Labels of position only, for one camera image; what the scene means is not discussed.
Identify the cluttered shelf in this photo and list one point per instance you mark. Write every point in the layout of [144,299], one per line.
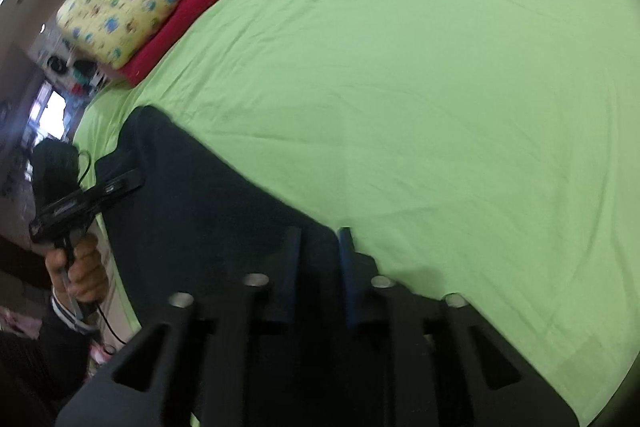
[65,72]

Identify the dark navy pants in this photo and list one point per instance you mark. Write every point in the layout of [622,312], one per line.
[210,217]

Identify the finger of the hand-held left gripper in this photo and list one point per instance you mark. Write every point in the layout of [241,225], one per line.
[120,183]

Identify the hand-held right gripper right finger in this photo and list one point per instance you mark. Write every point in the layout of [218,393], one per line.
[349,279]

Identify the red pillow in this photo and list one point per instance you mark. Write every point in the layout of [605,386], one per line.
[195,7]

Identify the green bed sheet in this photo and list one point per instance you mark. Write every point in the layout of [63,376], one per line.
[400,117]

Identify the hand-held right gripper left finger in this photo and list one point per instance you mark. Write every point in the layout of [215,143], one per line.
[289,274]

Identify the person's left forearm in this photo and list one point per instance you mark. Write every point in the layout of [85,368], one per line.
[47,357]

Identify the person's left hand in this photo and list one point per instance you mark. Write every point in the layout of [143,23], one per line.
[85,269]

